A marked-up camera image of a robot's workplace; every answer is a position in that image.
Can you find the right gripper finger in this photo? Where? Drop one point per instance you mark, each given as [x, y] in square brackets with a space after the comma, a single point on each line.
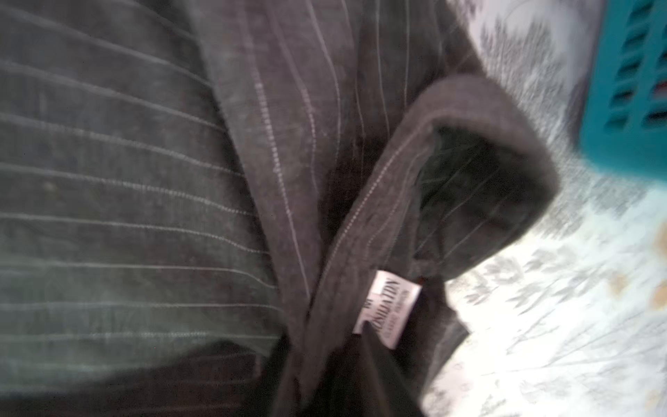
[363, 380]

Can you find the dark grey pinstriped shirt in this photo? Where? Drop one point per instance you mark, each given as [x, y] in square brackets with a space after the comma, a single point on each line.
[203, 201]

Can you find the teal plastic basket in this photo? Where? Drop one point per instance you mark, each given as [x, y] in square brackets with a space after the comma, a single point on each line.
[623, 124]

